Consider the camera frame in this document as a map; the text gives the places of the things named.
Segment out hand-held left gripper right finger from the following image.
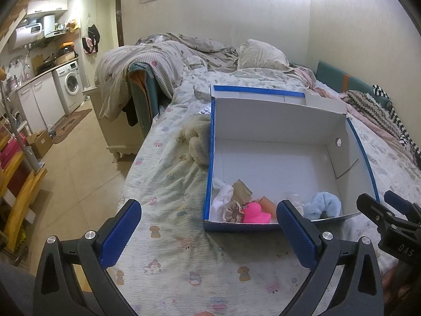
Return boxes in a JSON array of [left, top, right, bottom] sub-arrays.
[[276, 200, 386, 316]]

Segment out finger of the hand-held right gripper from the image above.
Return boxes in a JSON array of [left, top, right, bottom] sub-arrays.
[[384, 190, 421, 226], [357, 194, 403, 236]]

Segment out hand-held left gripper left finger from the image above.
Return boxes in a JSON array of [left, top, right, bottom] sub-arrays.
[[33, 199, 143, 316]]

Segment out orange sponge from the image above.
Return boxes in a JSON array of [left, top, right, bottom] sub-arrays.
[[257, 196, 277, 218]]

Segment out light blue fluffy scrunchie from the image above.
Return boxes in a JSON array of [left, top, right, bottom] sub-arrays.
[[303, 191, 343, 220]]

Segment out pink rubber duck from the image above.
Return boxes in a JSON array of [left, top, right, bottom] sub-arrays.
[[243, 202, 272, 224]]

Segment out large floral fabric scrunchie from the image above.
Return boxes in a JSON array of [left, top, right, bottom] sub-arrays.
[[221, 201, 249, 223]]

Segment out tan cloth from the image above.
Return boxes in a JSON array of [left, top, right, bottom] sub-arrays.
[[232, 179, 253, 203]]

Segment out blue and white cardboard box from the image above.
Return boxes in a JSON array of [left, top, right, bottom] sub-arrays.
[[203, 85, 380, 233]]

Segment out black and white striped cloth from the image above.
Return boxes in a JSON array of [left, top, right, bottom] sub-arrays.
[[372, 85, 421, 167]]

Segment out cream wooden cabinet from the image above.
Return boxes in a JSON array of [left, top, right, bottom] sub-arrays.
[[82, 87, 146, 162]]

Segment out brown knitted blanket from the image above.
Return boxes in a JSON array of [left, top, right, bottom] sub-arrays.
[[342, 90, 412, 145]]

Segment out yellow wooden rack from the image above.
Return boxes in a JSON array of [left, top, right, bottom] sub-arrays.
[[0, 132, 48, 254]]

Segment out cream fluffy plush cloth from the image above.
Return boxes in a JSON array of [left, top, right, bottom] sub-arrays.
[[182, 116, 211, 166]]

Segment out person's grey clothing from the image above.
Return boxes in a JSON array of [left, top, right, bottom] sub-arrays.
[[0, 260, 37, 316]]

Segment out brown patterned floor rug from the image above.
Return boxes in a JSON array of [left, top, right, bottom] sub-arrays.
[[51, 108, 93, 145]]

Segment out black hanging garment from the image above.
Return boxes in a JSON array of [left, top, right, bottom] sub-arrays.
[[122, 100, 139, 127]]

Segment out brown cardboard box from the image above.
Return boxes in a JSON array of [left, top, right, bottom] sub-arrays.
[[26, 129, 53, 159]]

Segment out red storage bin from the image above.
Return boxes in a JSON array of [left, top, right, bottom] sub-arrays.
[[0, 135, 28, 191]]

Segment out grey metal pole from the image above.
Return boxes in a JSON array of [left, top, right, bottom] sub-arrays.
[[0, 82, 45, 172]]

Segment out teal padded panel orange stripe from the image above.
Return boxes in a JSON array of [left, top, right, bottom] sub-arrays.
[[316, 60, 392, 106]]

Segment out teal bed end board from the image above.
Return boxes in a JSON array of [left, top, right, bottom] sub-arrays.
[[128, 62, 159, 130]]

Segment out pink cloth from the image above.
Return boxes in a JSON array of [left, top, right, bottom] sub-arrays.
[[289, 67, 343, 99]]

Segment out white kitchen cabinet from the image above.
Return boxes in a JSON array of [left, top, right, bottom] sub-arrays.
[[16, 72, 66, 134]]

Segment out white washing machine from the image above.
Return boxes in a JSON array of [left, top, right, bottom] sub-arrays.
[[52, 61, 83, 116]]

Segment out checked beige quilt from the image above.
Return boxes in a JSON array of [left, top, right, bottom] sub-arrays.
[[95, 41, 191, 119]]

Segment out beige patterned pillow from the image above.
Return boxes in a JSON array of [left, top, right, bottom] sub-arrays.
[[237, 39, 290, 71]]

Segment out crumpled grey patterned duvet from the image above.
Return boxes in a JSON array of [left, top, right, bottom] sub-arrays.
[[136, 33, 240, 71]]

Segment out white water heater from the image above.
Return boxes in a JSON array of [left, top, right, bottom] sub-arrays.
[[8, 22, 45, 51]]

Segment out clothes hanging on wall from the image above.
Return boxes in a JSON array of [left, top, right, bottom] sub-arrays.
[[82, 24, 100, 54]]

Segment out white wall cupboard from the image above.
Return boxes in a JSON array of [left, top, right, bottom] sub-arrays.
[[26, 0, 69, 15]]

